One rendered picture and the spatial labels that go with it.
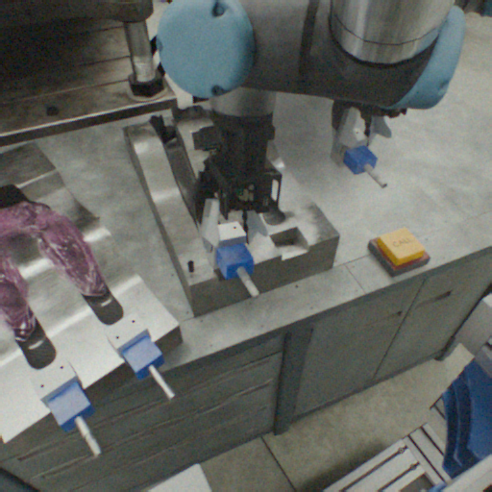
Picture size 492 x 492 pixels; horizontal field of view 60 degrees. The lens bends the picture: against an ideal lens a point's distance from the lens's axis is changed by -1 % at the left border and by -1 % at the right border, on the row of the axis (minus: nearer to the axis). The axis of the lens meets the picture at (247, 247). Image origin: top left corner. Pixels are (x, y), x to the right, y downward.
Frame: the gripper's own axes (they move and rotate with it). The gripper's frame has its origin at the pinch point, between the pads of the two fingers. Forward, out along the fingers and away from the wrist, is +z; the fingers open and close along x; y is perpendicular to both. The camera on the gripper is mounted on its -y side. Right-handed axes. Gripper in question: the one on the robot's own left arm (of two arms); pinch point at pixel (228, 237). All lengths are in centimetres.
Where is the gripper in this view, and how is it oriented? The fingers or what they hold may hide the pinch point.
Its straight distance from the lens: 62.7
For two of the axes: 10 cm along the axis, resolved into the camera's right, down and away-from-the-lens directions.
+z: -0.7, 7.8, 6.2
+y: 4.0, 5.9, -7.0
